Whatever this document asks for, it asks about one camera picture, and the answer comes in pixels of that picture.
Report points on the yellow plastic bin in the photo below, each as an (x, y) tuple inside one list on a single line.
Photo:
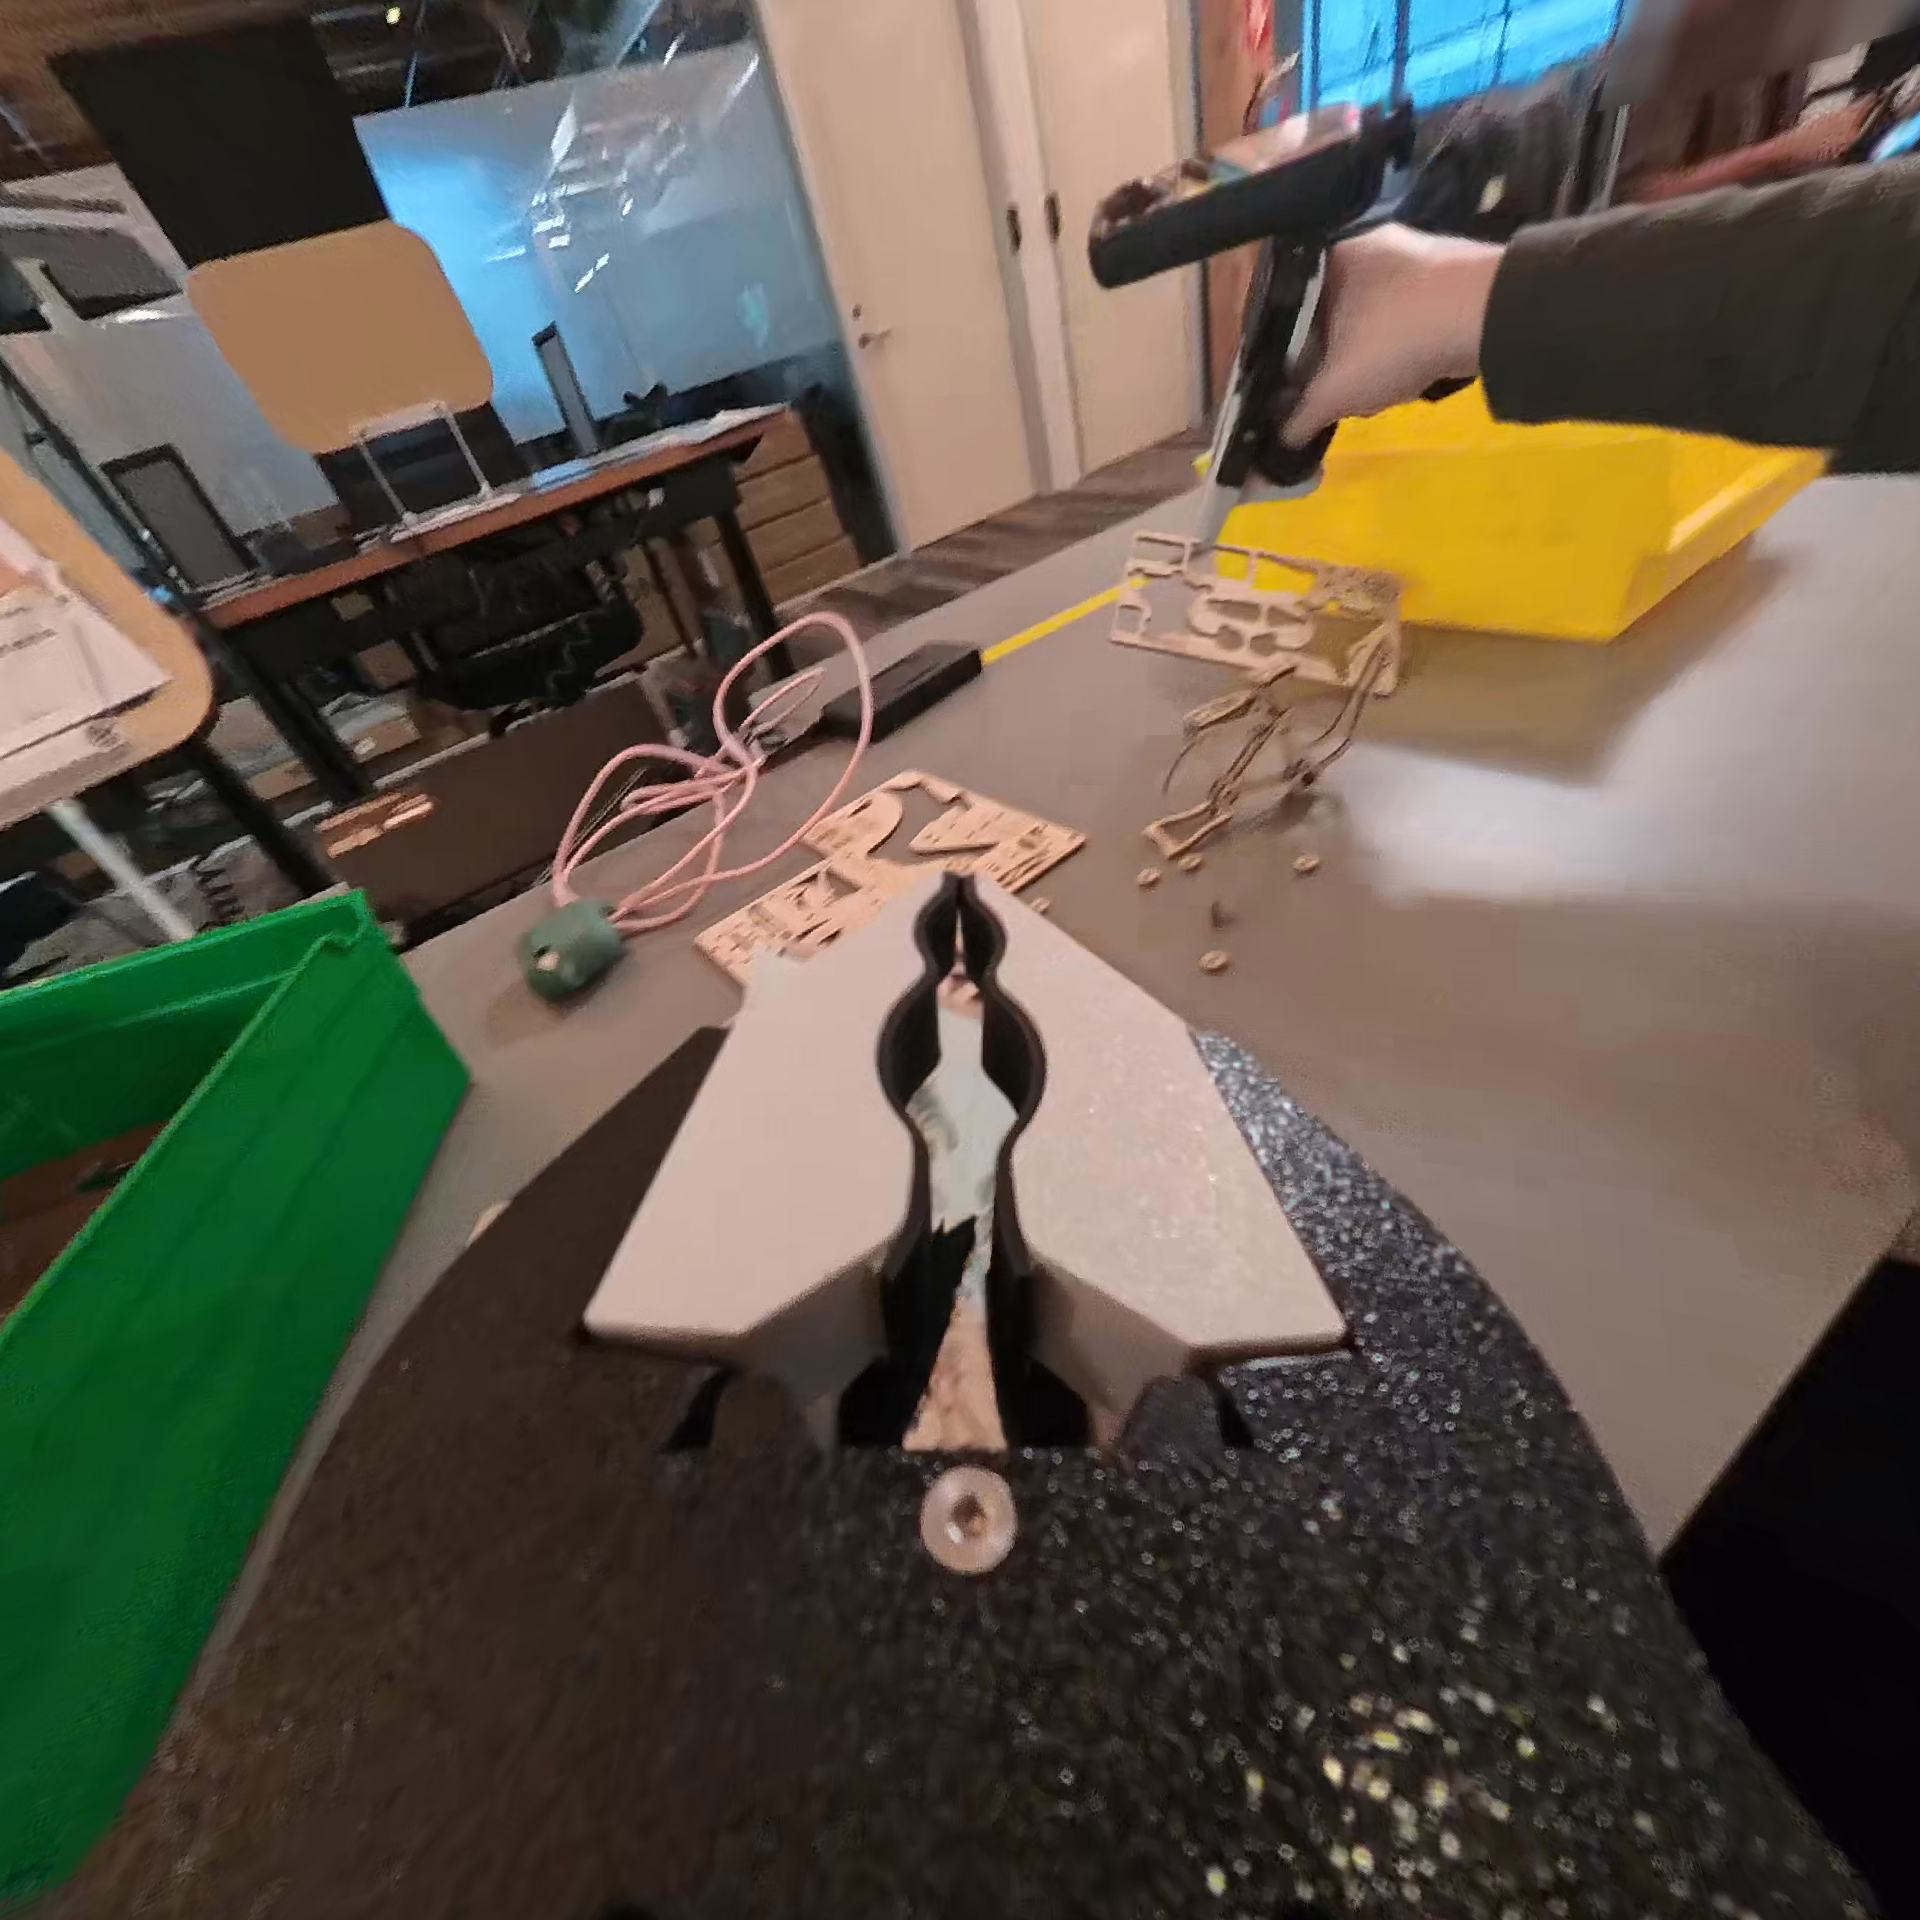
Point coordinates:
[(1501, 524)]

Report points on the person's right hand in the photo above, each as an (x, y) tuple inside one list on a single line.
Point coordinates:
[(1394, 323)]

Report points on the blank rounded wooden board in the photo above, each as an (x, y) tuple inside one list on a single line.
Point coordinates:
[(340, 339)]

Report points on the green plastic bin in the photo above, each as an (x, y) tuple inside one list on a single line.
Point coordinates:
[(181, 1350)]

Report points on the small wooden parts piece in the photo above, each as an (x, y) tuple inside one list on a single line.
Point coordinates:
[(376, 827)]

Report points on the person's right forearm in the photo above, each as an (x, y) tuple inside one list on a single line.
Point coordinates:
[(1695, 317)]

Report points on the clear acrylic stand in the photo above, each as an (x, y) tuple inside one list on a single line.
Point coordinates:
[(421, 480)]

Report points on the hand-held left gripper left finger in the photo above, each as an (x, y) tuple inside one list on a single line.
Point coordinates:
[(781, 1171)]

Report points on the black power bank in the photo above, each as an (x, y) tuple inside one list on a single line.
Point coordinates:
[(909, 683)]

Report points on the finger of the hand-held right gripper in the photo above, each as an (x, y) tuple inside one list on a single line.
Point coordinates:
[(1223, 451)]

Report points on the wooden model bike frame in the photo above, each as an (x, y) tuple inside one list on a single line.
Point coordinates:
[(1184, 833)]

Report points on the wooden office desk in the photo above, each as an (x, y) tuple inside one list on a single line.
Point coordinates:
[(494, 511)]

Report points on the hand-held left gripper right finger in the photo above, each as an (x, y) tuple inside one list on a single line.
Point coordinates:
[(1141, 1184)]

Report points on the black office chair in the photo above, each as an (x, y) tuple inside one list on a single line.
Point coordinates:
[(511, 623)]

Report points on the instruction paper sheet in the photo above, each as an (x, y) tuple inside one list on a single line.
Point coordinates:
[(76, 645)]

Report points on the laser-cut wooden parts sheet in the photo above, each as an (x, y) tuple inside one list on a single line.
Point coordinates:
[(840, 886), (1161, 643)]

